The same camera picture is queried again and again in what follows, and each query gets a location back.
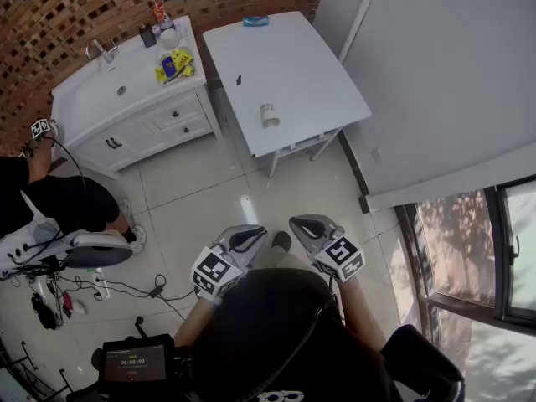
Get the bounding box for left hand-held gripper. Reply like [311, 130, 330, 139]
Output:
[191, 224, 269, 305]

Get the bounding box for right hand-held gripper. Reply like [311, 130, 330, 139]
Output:
[288, 214, 366, 284]

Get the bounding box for person's left forearm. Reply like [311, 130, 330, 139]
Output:
[173, 295, 223, 348]

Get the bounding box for person's right forearm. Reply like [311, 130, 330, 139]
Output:
[338, 276, 389, 354]

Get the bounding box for person's beige trouser leg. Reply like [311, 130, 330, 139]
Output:
[254, 247, 320, 274]

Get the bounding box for person's dark shoe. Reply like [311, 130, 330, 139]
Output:
[271, 230, 293, 251]

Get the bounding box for person's black shirt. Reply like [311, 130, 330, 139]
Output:
[190, 267, 466, 402]

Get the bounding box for white chair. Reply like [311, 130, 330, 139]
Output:
[0, 190, 136, 271]

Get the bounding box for white sink cabinet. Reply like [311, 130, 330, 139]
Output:
[50, 14, 224, 179]

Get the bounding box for white table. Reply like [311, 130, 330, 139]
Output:
[202, 10, 373, 179]

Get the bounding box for yellow snack packets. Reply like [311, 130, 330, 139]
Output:
[154, 49, 196, 85]

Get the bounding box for white mug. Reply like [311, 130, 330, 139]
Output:
[159, 27, 184, 52]

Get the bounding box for black soap dispenser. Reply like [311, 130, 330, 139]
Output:
[139, 23, 157, 49]

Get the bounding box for chrome faucet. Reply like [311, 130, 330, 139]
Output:
[85, 38, 119, 64]

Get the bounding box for red snack can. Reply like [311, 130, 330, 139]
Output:
[151, 0, 169, 25]

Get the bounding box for black camera rig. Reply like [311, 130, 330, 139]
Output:
[171, 344, 197, 394]

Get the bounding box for black recording tablet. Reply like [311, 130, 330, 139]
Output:
[97, 336, 176, 396]

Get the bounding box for dark window frame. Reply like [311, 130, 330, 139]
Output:
[394, 177, 536, 339]

